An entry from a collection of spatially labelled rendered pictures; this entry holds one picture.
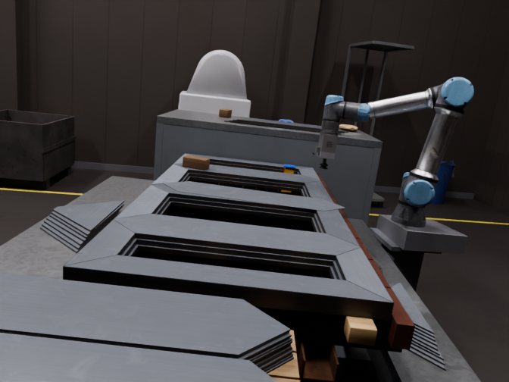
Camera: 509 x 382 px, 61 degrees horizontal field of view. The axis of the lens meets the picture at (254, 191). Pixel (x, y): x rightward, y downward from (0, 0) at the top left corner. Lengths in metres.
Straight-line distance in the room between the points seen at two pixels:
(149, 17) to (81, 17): 0.78
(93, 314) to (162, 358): 0.19
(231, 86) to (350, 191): 2.47
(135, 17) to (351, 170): 3.76
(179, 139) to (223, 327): 1.80
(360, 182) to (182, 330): 1.92
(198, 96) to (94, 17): 1.72
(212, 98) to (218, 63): 0.37
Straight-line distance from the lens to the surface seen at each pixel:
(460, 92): 1.88
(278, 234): 1.31
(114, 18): 5.67
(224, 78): 4.71
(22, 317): 0.90
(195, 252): 1.20
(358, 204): 2.62
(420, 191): 1.87
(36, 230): 1.59
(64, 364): 0.77
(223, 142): 2.49
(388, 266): 1.73
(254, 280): 1.00
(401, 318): 1.05
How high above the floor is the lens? 1.30
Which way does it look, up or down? 14 degrees down
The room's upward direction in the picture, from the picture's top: 7 degrees clockwise
